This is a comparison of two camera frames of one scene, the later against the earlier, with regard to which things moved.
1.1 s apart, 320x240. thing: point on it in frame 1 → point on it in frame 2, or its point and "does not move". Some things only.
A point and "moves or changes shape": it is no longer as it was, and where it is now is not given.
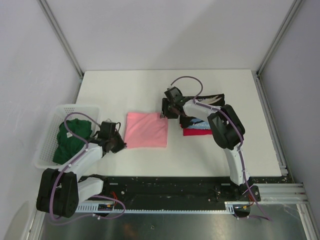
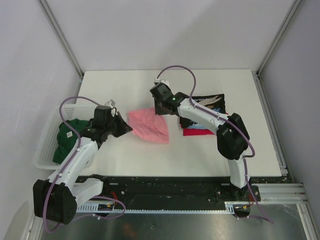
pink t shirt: [146, 130] moves or changes shape
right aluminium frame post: [277, 40] does not move
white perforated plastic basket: [45, 159] does not move
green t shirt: [69, 146] does not move
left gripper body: [117, 143] → [116, 128]
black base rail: [175, 191] does not move
